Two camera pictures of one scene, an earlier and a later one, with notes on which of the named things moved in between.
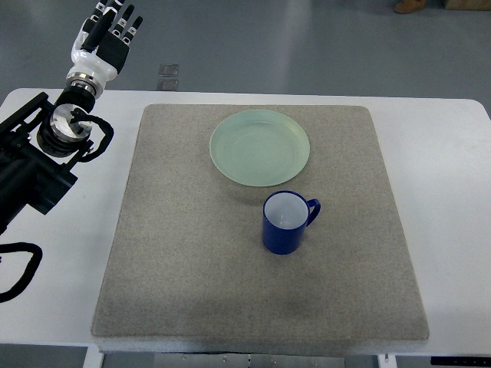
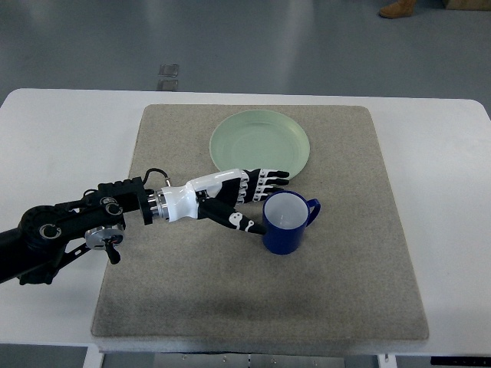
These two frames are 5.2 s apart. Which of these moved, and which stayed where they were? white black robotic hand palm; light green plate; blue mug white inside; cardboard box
Moved: white black robotic hand palm
Stayed: light green plate; blue mug white inside; cardboard box
